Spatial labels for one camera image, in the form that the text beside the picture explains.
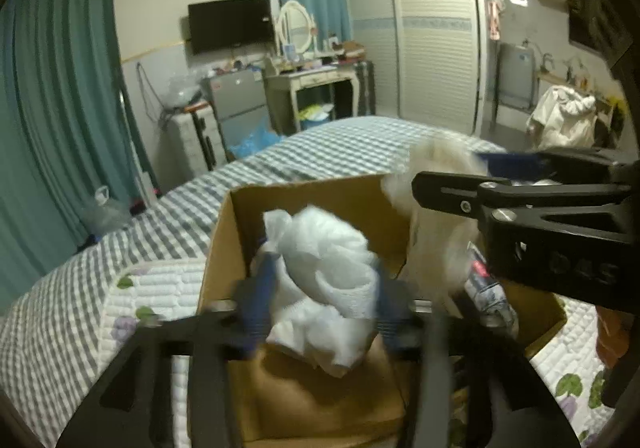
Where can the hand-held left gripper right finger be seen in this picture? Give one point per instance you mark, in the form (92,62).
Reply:
(395,315)

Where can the white sliding-door wardrobe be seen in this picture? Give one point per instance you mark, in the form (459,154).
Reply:
(430,27)

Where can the wide teal curtain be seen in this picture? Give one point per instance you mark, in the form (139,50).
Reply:
(55,127)

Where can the blue plastic bag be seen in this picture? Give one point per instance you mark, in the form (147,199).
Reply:
(252,142)

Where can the white towel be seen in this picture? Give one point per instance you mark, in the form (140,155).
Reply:
(325,268)

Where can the clear plastic bag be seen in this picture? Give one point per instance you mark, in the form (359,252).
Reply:
(182,90)

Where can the white quilted floral blanket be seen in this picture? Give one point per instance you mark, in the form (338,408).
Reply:
(160,288)

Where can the cream dressing table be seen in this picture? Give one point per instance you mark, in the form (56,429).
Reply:
(310,77)

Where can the bed with checkered sheet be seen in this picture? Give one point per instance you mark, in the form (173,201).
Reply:
(325,147)

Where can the clear plastic water jug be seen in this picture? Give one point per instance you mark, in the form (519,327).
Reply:
(105,215)

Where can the cream fluffy cloth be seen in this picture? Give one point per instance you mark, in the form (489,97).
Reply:
(440,248)

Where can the orange object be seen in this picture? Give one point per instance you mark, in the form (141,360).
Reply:
(612,333)

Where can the white jacket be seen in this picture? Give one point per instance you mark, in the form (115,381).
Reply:
(562,120)

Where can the plastic bottle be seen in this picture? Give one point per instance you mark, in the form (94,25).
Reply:
(487,293)

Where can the waste bin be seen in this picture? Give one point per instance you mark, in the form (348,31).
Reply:
(315,117)

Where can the small grey fridge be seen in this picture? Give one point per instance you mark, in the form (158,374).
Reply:
(237,97)

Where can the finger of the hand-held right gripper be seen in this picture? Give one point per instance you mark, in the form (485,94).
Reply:
(510,163)
(450,195)

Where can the cardboard box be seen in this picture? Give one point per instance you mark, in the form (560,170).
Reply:
(320,400)

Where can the white storage cabinet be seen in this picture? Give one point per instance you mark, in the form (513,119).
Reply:
(187,142)

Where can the hanging patterned garment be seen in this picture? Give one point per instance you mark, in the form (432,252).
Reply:
(494,12)

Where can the black wall television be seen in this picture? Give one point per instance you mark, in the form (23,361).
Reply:
(230,25)

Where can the grey washing machine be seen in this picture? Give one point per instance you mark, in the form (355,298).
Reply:
(517,75)

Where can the oval white-framed mirror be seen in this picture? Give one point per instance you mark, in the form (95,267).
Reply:
(295,27)

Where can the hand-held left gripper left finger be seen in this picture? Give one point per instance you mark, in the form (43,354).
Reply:
(259,300)

